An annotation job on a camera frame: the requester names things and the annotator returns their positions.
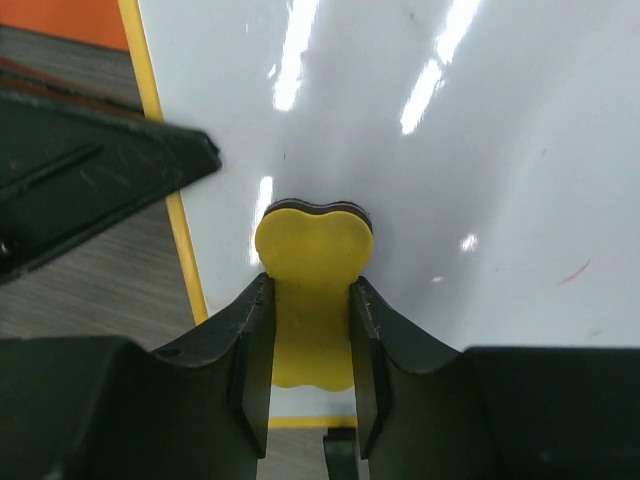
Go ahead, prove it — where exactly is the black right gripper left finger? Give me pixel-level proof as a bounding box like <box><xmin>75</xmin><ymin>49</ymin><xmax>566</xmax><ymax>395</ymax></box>
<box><xmin>1</xmin><ymin>274</ymin><xmax>275</xmax><ymax>479</ymax></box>

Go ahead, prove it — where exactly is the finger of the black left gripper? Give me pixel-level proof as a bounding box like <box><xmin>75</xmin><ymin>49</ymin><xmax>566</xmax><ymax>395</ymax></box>
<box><xmin>1</xmin><ymin>57</ymin><xmax>144</xmax><ymax>118</ymax></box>
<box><xmin>1</xmin><ymin>90</ymin><xmax>221</xmax><ymax>283</ymax></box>

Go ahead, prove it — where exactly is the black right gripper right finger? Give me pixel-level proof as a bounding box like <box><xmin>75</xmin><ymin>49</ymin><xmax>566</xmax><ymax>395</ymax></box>
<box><xmin>349</xmin><ymin>279</ymin><xmax>639</xmax><ymax>479</ymax></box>

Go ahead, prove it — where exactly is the yellow whiteboard eraser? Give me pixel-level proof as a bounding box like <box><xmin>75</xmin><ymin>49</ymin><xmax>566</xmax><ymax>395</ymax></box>
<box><xmin>254</xmin><ymin>198</ymin><xmax>374</xmax><ymax>392</ymax></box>

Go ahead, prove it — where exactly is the yellow-framed whiteboard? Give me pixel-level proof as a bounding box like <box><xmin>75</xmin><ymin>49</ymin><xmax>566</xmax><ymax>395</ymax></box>
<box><xmin>115</xmin><ymin>0</ymin><xmax>640</xmax><ymax>430</ymax></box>

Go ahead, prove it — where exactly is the black whiteboard stand foot left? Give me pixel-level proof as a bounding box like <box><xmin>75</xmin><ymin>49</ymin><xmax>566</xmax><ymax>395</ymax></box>
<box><xmin>323</xmin><ymin>427</ymin><xmax>359</xmax><ymax>480</ymax></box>

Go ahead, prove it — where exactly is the orange folder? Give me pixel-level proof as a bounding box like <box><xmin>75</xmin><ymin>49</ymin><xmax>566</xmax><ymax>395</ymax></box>
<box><xmin>1</xmin><ymin>0</ymin><xmax>128</xmax><ymax>51</ymax></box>

